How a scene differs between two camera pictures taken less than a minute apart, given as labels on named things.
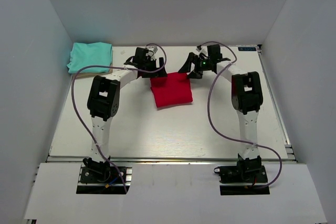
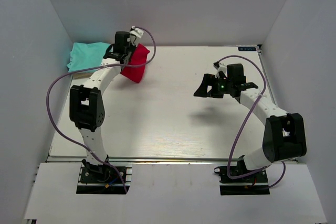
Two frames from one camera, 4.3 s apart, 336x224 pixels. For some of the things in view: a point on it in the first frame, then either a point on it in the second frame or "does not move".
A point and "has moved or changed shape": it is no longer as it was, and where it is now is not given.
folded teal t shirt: [86, 54] does not move
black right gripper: [196, 73] to [208, 80]
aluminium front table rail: [72, 159] does not move
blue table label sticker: [247, 48] does not move
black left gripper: [160, 73] to [132, 45]
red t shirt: [175, 88] has moved or changed shape
